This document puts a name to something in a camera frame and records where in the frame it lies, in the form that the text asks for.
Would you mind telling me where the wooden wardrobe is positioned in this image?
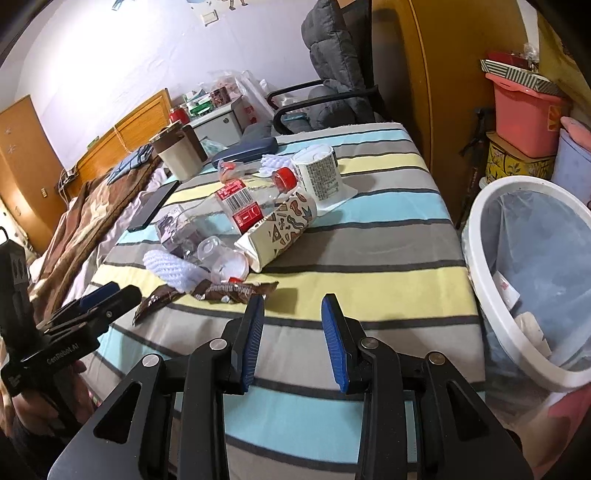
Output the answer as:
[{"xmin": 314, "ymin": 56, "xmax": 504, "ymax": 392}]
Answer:
[{"xmin": 369, "ymin": 0, "xmax": 546, "ymax": 222}]

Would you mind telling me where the pink plastic bucket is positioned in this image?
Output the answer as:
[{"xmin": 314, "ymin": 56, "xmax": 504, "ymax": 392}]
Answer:
[{"xmin": 490, "ymin": 74, "xmax": 571, "ymax": 158}]

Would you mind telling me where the lavender bucket pink lid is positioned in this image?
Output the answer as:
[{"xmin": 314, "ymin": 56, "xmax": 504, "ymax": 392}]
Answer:
[{"xmin": 551, "ymin": 115, "xmax": 591, "ymax": 206}]

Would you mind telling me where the clear plastic bottle red label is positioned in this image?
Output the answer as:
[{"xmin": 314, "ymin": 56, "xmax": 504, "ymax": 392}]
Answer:
[{"xmin": 157, "ymin": 167, "xmax": 297, "ymax": 259}]

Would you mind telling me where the grey cushioned armchair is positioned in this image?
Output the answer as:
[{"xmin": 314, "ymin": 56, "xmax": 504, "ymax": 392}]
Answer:
[{"xmin": 267, "ymin": 0, "xmax": 389, "ymax": 134}]

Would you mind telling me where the person's left hand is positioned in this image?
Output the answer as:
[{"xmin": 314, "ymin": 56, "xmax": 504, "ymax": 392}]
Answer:
[{"xmin": 11, "ymin": 360, "xmax": 95, "ymax": 444}]

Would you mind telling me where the clear jelly cup red lid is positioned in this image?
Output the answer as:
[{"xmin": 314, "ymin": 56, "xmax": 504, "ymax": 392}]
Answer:
[
  {"xmin": 217, "ymin": 159, "xmax": 247, "ymax": 183},
  {"xmin": 198, "ymin": 235, "xmax": 250, "ymax": 283}
]

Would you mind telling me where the wooden bed headboard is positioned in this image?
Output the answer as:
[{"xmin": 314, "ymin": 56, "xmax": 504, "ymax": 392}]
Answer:
[{"xmin": 74, "ymin": 88, "xmax": 174, "ymax": 185}]

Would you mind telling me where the white foam net sleeve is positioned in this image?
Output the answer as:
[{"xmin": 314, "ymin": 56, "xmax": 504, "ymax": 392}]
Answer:
[
  {"xmin": 142, "ymin": 249, "xmax": 211, "ymax": 295},
  {"xmin": 256, "ymin": 154, "xmax": 296, "ymax": 178}
]

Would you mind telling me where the white nightstand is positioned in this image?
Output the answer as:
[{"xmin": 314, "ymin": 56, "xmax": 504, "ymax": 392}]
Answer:
[{"xmin": 189, "ymin": 99, "xmax": 245, "ymax": 144}]

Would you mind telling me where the dark blue glasses case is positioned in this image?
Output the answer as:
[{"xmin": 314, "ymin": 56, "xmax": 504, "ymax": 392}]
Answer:
[{"xmin": 211, "ymin": 137, "xmax": 278, "ymax": 168}]

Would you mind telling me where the yellow patterned tin box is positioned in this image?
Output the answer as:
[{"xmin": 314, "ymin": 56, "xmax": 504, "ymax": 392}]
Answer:
[{"xmin": 485, "ymin": 131, "xmax": 557, "ymax": 185}]

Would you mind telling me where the wooden door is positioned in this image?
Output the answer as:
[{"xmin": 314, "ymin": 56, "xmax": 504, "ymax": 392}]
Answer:
[{"xmin": 0, "ymin": 95, "xmax": 70, "ymax": 254}]

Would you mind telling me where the black folded tripod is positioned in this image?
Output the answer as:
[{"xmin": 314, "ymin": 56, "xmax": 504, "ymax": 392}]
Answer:
[{"xmin": 459, "ymin": 108, "xmax": 490, "ymax": 227}]

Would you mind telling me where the brown patterned blanket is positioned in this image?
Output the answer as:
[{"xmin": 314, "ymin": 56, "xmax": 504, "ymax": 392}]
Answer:
[{"xmin": 28, "ymin": 157, "xmax": 162, "ymax": 319}]

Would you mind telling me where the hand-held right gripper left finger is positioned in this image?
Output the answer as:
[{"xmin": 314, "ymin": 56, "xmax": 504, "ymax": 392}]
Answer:
[{"xmin": 46, "ymin": 294, "xmax": 266, "ymax": 480}]

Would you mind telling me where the striped gift box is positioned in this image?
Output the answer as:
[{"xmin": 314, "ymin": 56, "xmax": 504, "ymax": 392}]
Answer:
[{"xmin": 480, "ymin": 52, "xmax": 566, "ymax": 97}]

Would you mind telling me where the black smartphone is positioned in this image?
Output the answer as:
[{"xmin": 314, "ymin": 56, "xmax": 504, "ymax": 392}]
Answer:
[{"xmin": 127, "ymin": 180, "xmax": 180, "ymax": 232}]

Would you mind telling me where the white plastic bag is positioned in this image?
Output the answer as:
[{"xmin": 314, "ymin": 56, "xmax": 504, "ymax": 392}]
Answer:
[{"xmin": 231, "ymin": 71, "xmax": 278, "ymax": 127}]

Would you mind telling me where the brown snack wrapper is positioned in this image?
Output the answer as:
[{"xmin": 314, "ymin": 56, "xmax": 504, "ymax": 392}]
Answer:
[
  {"xmin": 191, "ymin": 281, "xmax": 279, "ymax": 304},
  {"xmin": 133, "ymin": 285, "xmax": 183, "ymax": 326}
]

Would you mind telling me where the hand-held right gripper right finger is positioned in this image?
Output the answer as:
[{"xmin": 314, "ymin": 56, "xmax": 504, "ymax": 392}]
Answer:
[{"xmin": 321, "ymin": 293, "xmax": 536, "ymax": 480}]

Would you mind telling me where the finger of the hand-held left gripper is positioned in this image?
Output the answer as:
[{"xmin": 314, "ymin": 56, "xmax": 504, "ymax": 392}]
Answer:
[
  {"xmin": 37, "ymin": 285, "xmax": 142, "ymax": 335},
  {"xmin": 51, "ymin": 281, "xmax": 122, "ymax": 319}
]

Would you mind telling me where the patterned paper cup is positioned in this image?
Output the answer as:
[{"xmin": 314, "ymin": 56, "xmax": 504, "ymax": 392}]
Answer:
[{"xmin": 235, "ymin": 189, "xmax": 318, "ymax": 273}]

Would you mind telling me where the folded blue cloth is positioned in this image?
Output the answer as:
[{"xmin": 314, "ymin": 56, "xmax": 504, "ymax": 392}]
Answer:
[{"xmin": 107, "ymin": 144, "xmax": 155, "ymax": 185}]

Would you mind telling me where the white paper tub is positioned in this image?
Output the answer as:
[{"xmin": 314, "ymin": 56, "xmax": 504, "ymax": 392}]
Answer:
[{"xmin": 291, "ymin": 147, "xmax": 358, "ymax": 215}]

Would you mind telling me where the beige jug brown lid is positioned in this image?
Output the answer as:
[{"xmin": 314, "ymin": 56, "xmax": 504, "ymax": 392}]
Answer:
[{"xmin": 148, "ymin": 124, "xmax": 208, "ymax": 182}]

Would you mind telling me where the white trash bin clear bag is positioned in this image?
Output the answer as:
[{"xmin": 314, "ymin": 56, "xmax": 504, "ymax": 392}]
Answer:
[{"xmin": 461, "ymin": 178, "xmax": 591, "ymax": 472}]

